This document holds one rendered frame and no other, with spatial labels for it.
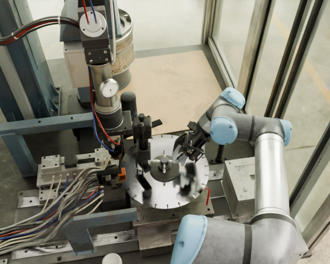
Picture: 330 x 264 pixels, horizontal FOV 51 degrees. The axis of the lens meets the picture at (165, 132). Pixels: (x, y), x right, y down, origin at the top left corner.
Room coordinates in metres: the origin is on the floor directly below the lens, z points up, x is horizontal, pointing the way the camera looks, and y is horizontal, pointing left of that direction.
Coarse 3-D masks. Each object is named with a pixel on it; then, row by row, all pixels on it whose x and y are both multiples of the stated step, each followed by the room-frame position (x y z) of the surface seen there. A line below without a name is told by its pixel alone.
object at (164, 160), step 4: (164, 152) 0.77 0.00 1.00; (164, 156) 0.75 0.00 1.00; (152, 160) 0.73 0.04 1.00; (156, 160) 0.73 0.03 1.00; (160, 160) 0.73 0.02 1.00; (164, 160) 0.73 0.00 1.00; (168, 160) 0.73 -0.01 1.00; (172, 160) 0.73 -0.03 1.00; (176, 160) 0.73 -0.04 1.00; (164, 164) 0.71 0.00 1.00; (164, 168) 0.70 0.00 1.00; (164, 172) 0.68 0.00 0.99
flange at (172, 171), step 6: (162, 156) 0.78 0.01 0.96; (168, 156) 0.78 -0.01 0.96; (150, 162) 0.75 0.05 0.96; (156, 162) 0.75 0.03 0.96; (156, 168) 0.72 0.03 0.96; (162, 168) 0.71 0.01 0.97; (168, 168) 0.71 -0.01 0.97; (174, 168) 0.72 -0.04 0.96; (156, 174) 0.70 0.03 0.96; (162, 174) 0.70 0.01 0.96; (168, 174) 0.70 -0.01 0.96; (174, 174) 0.70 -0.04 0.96; (162, 180) 0.68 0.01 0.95; (168, 180) 0.68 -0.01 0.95
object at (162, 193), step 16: (160, 144) 0.84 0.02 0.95; (128, 160) 0.77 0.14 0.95; (128, 176) 0.70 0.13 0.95; (144, 176) 0.70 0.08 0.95; (192, 176) 0.70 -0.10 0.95; (208, 176) 0.70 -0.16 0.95; (128, 192) 0.63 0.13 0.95; (144, 192) 0.63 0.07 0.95; (160, 192) 0.63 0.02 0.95; (176, 192) 0.63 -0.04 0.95; (192, 192) 0.63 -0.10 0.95; (160, 208) 0.57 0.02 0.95
